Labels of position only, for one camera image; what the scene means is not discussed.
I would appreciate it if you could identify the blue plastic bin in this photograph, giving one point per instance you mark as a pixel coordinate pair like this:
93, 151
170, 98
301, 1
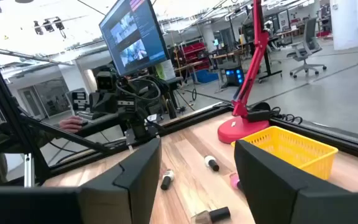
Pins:
206, 76

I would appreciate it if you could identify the pale white nail polish bottle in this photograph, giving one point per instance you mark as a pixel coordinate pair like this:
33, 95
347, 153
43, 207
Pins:
210, 161

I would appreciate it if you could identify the silver aluminium bracket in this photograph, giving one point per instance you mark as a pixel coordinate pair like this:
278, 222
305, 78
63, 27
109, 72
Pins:
29, 169

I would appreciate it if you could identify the black frame post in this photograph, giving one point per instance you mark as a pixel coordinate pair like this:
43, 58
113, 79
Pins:
6, 105

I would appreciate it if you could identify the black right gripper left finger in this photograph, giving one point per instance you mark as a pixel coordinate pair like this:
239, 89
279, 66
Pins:
120, 193

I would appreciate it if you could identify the pink nail polish bottle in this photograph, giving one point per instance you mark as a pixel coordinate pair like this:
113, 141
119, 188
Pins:
234, 180

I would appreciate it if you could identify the person's hand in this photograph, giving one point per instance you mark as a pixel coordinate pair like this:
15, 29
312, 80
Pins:
71, 124

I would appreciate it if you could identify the clear nail polish bottle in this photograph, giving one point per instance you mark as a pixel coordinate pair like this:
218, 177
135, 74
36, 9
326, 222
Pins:
167, 179

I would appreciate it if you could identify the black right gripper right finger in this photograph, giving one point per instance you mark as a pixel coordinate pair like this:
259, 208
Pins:
275, 199

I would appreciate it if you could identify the black computer monitor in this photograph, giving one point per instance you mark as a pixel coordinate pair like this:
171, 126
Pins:
132, 34

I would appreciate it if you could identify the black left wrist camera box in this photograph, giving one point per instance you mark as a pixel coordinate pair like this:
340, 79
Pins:
106, 81

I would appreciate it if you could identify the beige nail polish bottle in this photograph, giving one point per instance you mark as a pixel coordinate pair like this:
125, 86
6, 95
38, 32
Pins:
204, 217

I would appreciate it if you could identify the yellow plastic basket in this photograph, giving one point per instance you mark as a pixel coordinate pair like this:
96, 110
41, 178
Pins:
291, 149

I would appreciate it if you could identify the grey office chair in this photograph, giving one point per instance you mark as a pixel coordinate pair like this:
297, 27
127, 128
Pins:
308, 40

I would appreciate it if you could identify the white paper sheet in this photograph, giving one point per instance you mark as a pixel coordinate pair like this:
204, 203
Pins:
168, 70

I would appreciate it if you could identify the black diagonal frame brace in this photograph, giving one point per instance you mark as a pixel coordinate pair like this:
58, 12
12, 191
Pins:
67, 134

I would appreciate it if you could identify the black power adapter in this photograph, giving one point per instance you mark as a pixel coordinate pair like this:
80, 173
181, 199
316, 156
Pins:
258, 115

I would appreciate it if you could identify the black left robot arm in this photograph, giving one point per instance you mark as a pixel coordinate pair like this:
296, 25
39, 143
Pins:
137, 113

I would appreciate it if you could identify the computer tower with blue lights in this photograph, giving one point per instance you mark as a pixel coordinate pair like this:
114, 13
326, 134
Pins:
235, 76

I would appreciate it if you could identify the red storage shelf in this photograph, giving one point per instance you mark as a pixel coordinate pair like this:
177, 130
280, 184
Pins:
197, 51

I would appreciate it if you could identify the black table rail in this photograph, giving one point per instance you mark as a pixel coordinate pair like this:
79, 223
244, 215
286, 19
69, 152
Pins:
191, 121
353, 144

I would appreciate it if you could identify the green paper sheet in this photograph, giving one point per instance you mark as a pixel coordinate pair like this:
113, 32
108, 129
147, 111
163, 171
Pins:
159, 71

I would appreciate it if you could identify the black ceiling spotlight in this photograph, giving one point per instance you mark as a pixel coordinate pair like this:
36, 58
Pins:
48, 25
58, 23
38, 28

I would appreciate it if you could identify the red desk lamp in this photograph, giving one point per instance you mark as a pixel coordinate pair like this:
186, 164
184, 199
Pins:
241, 129

